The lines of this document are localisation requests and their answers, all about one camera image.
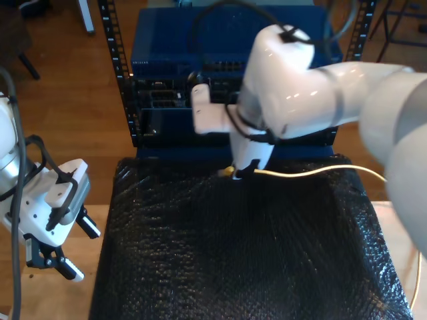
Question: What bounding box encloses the blue network switch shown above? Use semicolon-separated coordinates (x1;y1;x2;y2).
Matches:
129;8;344;79

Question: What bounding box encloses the black rack post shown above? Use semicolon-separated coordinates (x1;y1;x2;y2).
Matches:
328;0;380;146
97;0;141;147

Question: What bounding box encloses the white table leg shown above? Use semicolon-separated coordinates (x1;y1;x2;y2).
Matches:
77;0;96;36

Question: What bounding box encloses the dark shoe white sole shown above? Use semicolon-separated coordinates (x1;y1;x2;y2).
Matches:
18;0;53;11

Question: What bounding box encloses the black bubble mat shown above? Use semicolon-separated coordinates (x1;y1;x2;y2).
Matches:
88;153;414;320

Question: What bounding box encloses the blue rack base plate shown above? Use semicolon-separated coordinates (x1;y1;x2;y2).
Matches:
135;146;337;161

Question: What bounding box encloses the dark metal chair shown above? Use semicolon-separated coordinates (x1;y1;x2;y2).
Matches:
368;0;427;64

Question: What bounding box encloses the yellow network cable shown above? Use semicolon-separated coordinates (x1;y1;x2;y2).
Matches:
218;165;422;311

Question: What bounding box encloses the thin black cable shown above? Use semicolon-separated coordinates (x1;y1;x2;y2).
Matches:
186;0;360;145
0;134;79;231

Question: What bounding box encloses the black rack server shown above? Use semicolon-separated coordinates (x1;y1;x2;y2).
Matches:
132;77;244;111

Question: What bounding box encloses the black rack shelf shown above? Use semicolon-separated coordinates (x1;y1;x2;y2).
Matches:
139;107;336;149

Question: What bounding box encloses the dark brown chair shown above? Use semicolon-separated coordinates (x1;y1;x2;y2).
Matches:
0;6;41;81

